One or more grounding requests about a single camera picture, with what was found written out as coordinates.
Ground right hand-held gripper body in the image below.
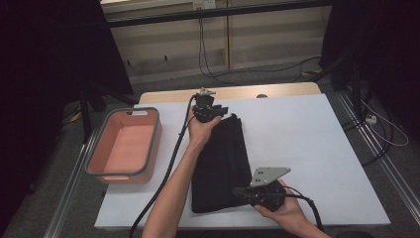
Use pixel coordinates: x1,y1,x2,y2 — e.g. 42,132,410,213
246,167,292,213

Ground person's left hand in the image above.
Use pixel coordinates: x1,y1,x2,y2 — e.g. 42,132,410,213
186,106,223,151

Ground right hand-held gripper cable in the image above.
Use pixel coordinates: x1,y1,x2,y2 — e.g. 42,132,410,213
282,184,326,232

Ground white wall socket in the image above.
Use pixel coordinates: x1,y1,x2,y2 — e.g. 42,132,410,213
192,0,216,10

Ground black vest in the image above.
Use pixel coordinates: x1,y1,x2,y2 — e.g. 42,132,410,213
190,113,254,214

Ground wooden table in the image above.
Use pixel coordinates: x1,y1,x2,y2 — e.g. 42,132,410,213
138,81,323,105

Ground person's right hand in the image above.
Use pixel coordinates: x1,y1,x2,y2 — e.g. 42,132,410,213
254,178,307,230

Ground black stand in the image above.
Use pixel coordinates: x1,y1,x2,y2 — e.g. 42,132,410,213
308,49,366,123
78,82,140,144

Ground hand-held gripper cable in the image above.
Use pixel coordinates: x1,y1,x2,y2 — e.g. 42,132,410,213
128,93,199,238
282,184,326,232

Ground left hand-held gripper cable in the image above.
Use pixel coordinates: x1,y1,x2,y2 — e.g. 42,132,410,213
128,93,199,238

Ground aluminium floor rail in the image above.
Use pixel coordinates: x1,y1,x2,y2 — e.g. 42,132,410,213
43,130,100,238
335,90,420,217

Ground black metal crossbar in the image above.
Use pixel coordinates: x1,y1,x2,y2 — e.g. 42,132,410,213
105,0,333,29

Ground white floor cable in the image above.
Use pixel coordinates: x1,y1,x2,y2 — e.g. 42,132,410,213
360,98,410,148

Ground black floor cable bundle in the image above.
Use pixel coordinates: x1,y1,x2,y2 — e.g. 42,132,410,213
341,108,395,167

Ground black wall cable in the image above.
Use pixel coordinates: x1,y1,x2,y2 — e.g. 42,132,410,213
197,8,241,87
200,8,323,80

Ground black curtain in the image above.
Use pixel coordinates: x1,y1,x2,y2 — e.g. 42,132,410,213
319,0,420,140
0,0,135,219

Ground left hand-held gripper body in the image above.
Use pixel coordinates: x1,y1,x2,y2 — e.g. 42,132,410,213
192,86,218,124

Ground pink basket with grey rim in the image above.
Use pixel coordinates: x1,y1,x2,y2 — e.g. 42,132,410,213
84,106,163,185

